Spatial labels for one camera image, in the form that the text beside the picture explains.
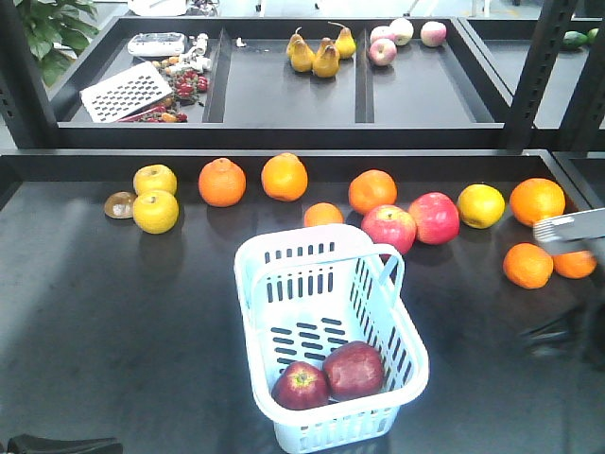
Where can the red apple pair right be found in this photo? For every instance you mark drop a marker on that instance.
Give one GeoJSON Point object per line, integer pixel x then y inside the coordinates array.
{"type": "Point", "coordinates": [436, 218]}

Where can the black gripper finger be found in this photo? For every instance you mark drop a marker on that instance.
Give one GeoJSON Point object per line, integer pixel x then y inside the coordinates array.
{"type": "Point", "coordinates": [32, 444]}

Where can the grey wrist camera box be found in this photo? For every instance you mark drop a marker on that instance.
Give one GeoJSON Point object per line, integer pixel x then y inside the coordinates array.
{"type": "Point", "coordinates": [580, 231]}

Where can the yellow pear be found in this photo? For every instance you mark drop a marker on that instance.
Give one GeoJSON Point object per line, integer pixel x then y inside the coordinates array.
{"type": "Point", "coordinates": [155, 211]}
{"type": "Point", "coordinates": [155, 177]}

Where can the light blue plastic basket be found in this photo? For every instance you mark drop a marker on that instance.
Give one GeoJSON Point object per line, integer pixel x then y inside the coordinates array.
{"type": "Point", "coordinates": [305, 292]}

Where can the black rear display tray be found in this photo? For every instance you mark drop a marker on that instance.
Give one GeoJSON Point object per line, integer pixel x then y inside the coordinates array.
{"type": "Point", "coordinates": [442, 97]}

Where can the small orange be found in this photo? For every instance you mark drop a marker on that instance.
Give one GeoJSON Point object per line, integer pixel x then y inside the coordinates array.
{"type": "Point", "coordinates": [575, 265]}
{"type": "Point", "coordinates": [322, 213]}
{"type": "Point", "coordinates": [528, 266]}

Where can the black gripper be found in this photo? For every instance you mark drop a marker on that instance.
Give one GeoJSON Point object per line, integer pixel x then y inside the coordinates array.
{"type": "Point", "coordinates": [579, 330]}

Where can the dark red apple front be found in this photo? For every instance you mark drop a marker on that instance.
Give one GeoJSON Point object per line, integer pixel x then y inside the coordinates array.
{"type": "Point", "coordinates": [301, 386]}

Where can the yellow pear back left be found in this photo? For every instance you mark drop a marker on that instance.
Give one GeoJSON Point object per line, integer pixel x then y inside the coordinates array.
{"type": "Point", "coordinates": [155, 177]}

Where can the red apple pair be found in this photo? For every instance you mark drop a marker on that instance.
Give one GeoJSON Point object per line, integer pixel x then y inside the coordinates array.
{"type": "Point", "coordinates": [390, 224]}
{"type": "Point", "coordinates": [436, 218]}

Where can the yellow pear front left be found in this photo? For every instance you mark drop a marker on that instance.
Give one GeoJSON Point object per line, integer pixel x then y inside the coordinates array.
{"type": "Point", "coordinates": [155, 211]}

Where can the white perforated board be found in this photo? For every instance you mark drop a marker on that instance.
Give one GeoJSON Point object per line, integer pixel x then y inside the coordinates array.
{"type": "Point", "coordinates": [124, 93]}

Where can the orange with knob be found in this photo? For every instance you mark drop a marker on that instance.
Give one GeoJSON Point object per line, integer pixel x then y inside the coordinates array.
{"type": "Point", "coordinates": [284, 177]}

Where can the white device with buttons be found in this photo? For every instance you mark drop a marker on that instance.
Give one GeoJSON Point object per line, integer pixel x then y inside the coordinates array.
{"type": "Point", "coordinates": [156, 44]}

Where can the red apple pair left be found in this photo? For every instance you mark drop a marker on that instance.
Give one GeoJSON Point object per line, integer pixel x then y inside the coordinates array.
{"type": "Point", "coordinates": [390, 224]}

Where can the dark red apple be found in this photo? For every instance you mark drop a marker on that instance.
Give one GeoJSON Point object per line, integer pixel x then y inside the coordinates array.
{"type": "Point", "coordinates": [301, 386]}
{"type": "Point", "coordinates": [354, 370]}

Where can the large orange far right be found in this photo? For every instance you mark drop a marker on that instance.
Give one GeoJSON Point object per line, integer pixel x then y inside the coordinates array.
{"type": "Point", "coordinates": [536, 199]}

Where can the green potted plant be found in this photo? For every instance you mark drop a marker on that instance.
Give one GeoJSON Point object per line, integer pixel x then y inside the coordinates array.
{"type": "Point", "coordinates": [57, 32]}

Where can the yellow round fruit right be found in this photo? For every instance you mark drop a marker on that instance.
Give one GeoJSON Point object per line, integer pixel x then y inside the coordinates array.
{"type": "Point", "coordinates": [480, 205]}

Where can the brown flat fruit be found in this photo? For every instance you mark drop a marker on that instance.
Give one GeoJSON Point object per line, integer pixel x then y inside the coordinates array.
{"type": "Point", "coordinates": [119, 205]}

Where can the black wooden display table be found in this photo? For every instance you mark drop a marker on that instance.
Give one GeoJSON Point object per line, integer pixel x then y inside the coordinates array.
{"type": "Point", "coordinates": [109, 332]}

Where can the small orange lower right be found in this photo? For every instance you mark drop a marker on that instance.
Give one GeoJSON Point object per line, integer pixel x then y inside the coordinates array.
{"type": "Point", "coordinates": [575, 265]}

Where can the small orange lower left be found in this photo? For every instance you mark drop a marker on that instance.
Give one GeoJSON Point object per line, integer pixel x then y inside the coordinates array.
{"type": "Point", "coordinates": [528, 266]}

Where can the small orange centre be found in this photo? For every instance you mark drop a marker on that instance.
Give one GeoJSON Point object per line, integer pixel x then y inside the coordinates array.
{"type": "Point", "coordinates": [322, 213]}

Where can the orange behind red apples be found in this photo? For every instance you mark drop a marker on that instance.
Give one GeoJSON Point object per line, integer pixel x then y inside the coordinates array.
{"type": "Point", "coordinates": [370, 189]}

